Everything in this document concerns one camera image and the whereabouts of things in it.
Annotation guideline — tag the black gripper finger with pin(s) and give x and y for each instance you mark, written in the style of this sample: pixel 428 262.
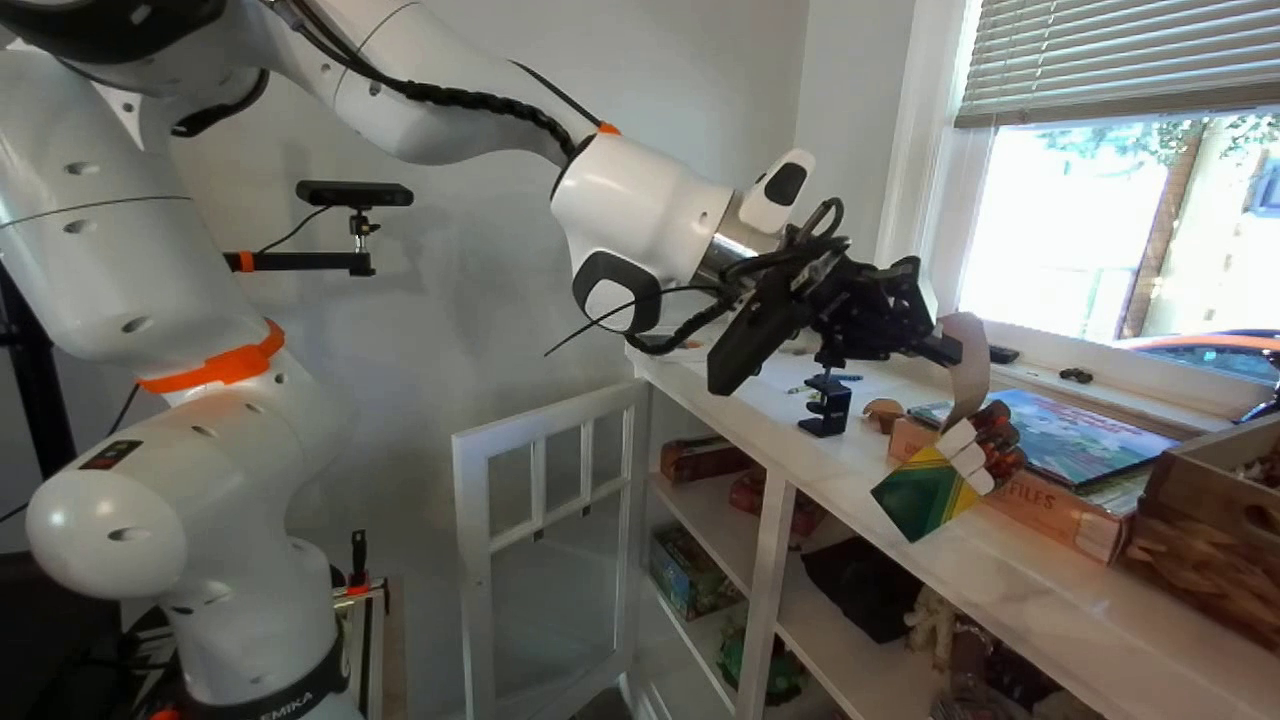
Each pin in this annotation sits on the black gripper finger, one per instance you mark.
pixel 925 347
pixel 905 295

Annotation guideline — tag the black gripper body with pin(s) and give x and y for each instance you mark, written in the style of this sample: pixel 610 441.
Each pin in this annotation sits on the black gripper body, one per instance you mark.
pixel 824 300

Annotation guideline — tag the green yellow crayon box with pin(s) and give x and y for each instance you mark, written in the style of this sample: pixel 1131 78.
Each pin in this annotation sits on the green yellow crayon box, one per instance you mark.
pixel 925 493

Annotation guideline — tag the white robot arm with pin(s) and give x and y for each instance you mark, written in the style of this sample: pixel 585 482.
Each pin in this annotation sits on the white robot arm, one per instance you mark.
pixel 120 243

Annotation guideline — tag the white shelf cabinet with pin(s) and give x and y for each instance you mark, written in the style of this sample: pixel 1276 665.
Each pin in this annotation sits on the white shelf cabinet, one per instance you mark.
pixel 1066 612

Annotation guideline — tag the blue toy brick box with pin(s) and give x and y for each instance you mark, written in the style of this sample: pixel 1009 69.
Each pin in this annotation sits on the blue toy brick box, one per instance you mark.
pixel 685 574

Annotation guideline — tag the pale pink curved object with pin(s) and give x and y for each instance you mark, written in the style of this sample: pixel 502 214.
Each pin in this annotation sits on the pale pink curved object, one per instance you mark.
pixel 971 367

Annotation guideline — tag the small black sill item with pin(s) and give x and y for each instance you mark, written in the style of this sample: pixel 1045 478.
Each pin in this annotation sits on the small black sill item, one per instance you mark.
pixel 1007 352

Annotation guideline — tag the small wooden blocks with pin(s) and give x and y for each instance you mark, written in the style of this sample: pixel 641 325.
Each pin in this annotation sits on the small wooden blocks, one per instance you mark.
pixel 900 429

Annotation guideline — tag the black table clamp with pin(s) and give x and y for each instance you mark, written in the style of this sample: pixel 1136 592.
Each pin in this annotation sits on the black table clamp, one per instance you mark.
pixel 824 406

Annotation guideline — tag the black remote control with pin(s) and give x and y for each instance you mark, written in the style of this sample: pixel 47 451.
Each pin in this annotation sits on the black remote control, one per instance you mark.
pixel 1076 377

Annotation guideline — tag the pink toy package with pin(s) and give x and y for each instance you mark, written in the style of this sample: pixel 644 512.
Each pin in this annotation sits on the pink toy package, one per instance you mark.
pixel 700 462

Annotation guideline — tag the white framed window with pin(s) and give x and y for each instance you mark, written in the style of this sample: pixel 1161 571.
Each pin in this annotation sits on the white framed window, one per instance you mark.
pixel 1105 225

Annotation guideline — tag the black fabric bag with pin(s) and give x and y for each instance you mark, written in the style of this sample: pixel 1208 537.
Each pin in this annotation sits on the black fabric bag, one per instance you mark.
pixel 863 587

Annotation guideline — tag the patterned fabric doll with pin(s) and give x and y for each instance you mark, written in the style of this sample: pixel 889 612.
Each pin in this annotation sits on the patterned fabric doll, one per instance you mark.
pixel 981 663

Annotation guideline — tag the short white window blind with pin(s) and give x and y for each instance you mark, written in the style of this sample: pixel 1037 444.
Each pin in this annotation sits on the short white window blind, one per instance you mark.
pixel 1122 53

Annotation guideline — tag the dark wooden crate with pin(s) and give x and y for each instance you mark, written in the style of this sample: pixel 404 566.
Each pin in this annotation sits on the dark wooden crate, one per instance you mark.
pixel 1213 533

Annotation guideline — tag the green toy package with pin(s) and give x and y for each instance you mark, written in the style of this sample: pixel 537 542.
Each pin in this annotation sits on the green toy package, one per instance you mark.
pixel 765 665

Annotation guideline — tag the white glass cabinet door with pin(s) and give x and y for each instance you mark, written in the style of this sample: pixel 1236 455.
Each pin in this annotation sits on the white glass cabinet door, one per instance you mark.
pixel 469 561

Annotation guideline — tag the black orange bar clamp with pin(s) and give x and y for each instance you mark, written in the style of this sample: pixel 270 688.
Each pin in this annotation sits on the black orange bar clamp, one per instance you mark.
pixel 359 592

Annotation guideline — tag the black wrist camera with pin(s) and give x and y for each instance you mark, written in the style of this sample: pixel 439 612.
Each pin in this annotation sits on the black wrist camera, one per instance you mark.
pixel 744 347

